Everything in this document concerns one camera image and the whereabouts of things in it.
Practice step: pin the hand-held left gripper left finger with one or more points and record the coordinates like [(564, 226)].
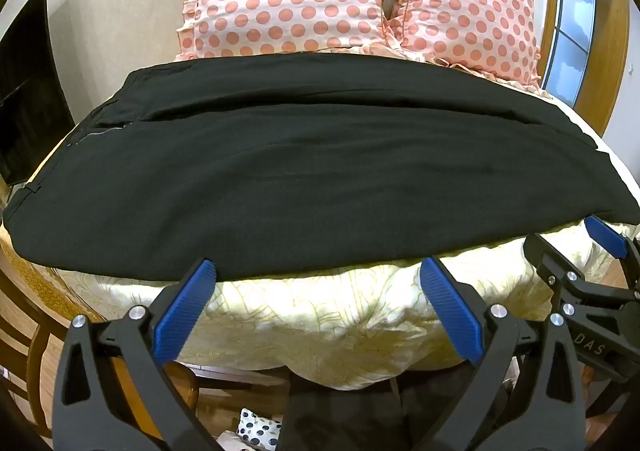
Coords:
[(185, 316)]

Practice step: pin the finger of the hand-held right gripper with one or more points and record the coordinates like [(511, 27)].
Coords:
[(575, 291), (607, 236)]

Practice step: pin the black pants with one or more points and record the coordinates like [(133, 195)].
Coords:
[(310, 166)]

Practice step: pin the black television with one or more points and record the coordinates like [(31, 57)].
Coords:
[(30, 96)]

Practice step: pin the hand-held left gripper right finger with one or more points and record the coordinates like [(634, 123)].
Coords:
[(450, 311)]

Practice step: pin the white dark-dotted cloth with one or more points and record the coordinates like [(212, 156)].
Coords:
[(257, 431)]

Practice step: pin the wooden chair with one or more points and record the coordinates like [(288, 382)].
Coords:
[(37, 361)]

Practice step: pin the yellow patterned bedspread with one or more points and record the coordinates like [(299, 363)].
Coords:
[(325, 321)]

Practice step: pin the person's legs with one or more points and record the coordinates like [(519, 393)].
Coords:
[(350, 411)]

